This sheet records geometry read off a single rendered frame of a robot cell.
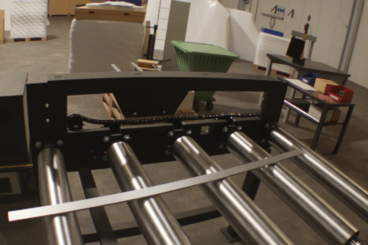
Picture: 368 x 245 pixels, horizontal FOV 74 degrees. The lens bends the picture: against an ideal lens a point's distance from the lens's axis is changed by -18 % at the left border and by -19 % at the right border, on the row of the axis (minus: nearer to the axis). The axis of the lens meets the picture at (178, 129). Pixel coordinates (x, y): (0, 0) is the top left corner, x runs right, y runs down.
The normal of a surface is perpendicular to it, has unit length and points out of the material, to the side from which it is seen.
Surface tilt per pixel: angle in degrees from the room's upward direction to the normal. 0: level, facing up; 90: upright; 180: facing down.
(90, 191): 0
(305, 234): 0
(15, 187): 90
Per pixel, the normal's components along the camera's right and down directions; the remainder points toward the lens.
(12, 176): 0.42, 0.44
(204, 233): 0.14, -0.89
